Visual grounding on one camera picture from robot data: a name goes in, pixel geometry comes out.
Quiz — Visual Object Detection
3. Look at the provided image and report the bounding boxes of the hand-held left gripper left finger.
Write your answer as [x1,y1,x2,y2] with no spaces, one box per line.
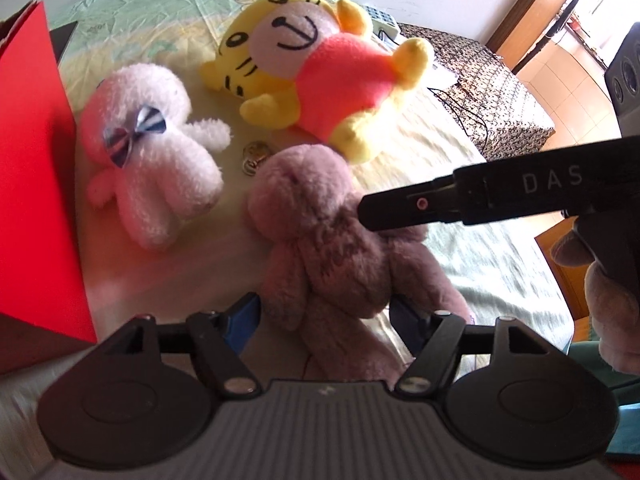
[95,292,264,395]

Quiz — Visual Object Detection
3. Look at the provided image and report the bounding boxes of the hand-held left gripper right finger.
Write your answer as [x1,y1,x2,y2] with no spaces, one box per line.
[389,296,568,396]

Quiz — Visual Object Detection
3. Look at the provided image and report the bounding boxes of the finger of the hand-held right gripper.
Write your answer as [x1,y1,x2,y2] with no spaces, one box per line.
[356,176,463,233]

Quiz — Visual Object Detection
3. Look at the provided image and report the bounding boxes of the mauve bunny plush toy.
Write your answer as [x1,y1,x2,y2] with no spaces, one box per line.
[242,144,473,381]

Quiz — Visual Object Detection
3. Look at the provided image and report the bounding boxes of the yellow tiger plush toy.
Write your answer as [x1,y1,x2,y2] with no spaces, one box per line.
[200,0,436,163]

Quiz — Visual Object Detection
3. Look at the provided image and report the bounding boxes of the white plush toy with bow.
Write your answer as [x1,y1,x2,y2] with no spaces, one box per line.
[80,62,233,252]

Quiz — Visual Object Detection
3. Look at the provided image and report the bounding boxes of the red cardboard box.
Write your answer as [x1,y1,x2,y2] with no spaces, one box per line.
[0,0,98,376]

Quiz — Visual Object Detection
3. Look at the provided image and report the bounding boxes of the person's right hand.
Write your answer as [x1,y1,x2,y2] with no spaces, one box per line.
[550,230,640,375]

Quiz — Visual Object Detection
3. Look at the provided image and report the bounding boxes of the printed bear bed sheet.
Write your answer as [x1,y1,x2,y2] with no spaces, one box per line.
[0,0,576,411]

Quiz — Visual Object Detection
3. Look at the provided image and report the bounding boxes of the orange wooden furniture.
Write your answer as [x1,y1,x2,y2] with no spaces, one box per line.
[534,220,593,321]

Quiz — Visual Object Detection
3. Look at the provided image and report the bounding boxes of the white paper sheets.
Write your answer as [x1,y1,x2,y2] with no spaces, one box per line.
[429,62,459,89]

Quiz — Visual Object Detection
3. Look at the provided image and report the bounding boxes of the black speaker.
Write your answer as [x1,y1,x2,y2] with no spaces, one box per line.
[604,25,640,138]

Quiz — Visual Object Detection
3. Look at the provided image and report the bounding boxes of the white power strip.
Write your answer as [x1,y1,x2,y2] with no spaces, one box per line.
[362,4,401,41]

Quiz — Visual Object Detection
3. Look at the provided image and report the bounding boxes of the teal clothing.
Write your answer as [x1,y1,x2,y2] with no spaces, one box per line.
[570,340,640,461]

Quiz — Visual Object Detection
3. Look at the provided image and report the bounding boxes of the black smartphone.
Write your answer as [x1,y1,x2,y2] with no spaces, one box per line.
[49,21,80,61]

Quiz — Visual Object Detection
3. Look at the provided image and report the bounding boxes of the black cable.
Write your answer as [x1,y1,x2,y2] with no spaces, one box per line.
[427,85,488,153]

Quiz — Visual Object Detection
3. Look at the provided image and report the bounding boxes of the wooden door frame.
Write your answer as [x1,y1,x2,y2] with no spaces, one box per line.
[486,0,568,61]

